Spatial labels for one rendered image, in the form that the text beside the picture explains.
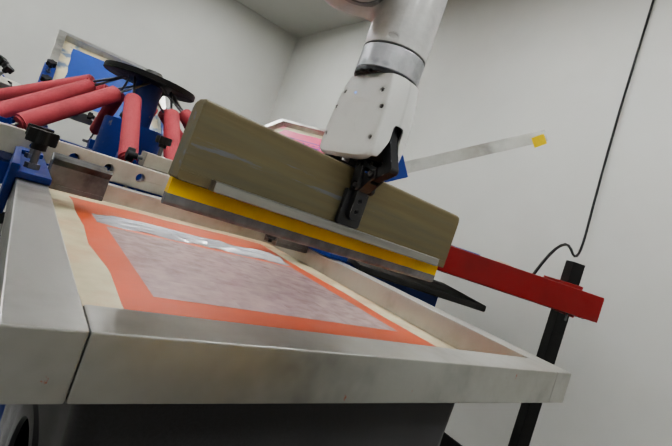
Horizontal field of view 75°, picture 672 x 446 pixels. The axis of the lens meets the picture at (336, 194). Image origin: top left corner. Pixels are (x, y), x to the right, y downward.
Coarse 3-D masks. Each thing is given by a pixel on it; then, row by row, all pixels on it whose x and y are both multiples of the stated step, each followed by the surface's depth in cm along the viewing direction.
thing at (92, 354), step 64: (128, 192) 91; (0, 256) 32; (64, 256) 32; (320, 256) 93; (0, 320) 19; (64, 320) 21; (128, 320) 24; (192, 320) 27; (448, 320) 65; (0, 384) 20; (64, 384) 21; (128, 384) 23; (192, 384) 25; (256, 384) 27; (320, 384) 30; (384, 384) 34; (448, 384) 39; (512, 384) 46
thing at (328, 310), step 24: (240, 240) 99; (240, 264) 70; (264, 264) 78; (264, 288) 59; (288, 288) 64; (312, 288) 71; (336, 288) 79; (312, 312) 55; (336, 312) 59; (360, 312) 65; (360, 336) 51; (384, 336) 55; (408, 336) 60
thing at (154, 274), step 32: (96, 224) 64; (160, 224) 83; (128, 256) 52; (160, 256) 57; (192, 256) 64; (128, 288) 40; (160, 288) 44; (192, 288) 47; (224, 288) 52; (256, 288) 58; (224, 320) 41; (256, 320) 44; (288, 320) 48
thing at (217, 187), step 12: (216, 192) 38; (228, 192) 39; (240, 192) 40; (252, 204) 40; (264, 204) 41; (276, 204) 42; (288, 216) 43; (300, 216) 44; (312, 216) 44; (324, 228) 46; (336, 228) 46; (348, 228) 47; (360, 240) 49; (372, 240) 50; (384, 240) 51; (396, 252) 52; (408, 252) 53; (420, 252) 55; (432, 264) 56
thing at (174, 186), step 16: (176, 192) 39; (192, 192) 39; (208, 192) 40; (224, 208) 41; (240, 208) 42; (256, 208) 43; (272, 224) 45; (288, 224) 46; (304, 224) 47; (336, 240) 50; (352, 240) 51; (384, 256) 54; (400, 256) 56; (432, 272) 60
